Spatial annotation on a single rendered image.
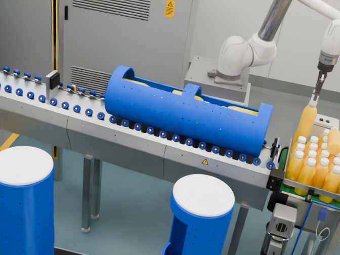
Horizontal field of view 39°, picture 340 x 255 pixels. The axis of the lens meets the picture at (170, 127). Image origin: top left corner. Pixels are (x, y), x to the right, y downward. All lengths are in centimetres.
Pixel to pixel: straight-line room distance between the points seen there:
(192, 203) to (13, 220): 80
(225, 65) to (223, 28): 231
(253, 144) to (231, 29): 291
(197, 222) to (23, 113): 136
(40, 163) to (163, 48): 208
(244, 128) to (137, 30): 185
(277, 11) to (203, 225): 140
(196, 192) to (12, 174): 81
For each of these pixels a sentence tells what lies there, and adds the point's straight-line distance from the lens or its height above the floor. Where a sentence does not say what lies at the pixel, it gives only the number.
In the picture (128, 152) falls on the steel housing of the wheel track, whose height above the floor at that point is 79.
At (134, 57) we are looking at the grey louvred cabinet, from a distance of 414.
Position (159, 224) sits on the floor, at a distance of 346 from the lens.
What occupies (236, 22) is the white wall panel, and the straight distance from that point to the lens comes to 522.
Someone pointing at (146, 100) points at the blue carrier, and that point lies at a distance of 253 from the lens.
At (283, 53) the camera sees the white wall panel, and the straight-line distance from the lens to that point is 533.
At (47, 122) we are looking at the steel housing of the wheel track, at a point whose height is 84.
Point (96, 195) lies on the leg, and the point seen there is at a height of 23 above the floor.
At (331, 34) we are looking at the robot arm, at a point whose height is 167.
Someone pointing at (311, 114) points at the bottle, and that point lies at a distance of 257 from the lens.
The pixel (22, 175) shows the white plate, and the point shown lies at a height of 104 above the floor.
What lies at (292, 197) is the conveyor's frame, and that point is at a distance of 251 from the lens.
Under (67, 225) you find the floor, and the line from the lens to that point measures 341.
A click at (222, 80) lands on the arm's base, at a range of 300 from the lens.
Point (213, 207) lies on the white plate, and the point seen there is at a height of 104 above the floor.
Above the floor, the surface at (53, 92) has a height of 96.
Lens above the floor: 241
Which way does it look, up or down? 33 degrees down
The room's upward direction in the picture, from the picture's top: 9 degrees clockwise
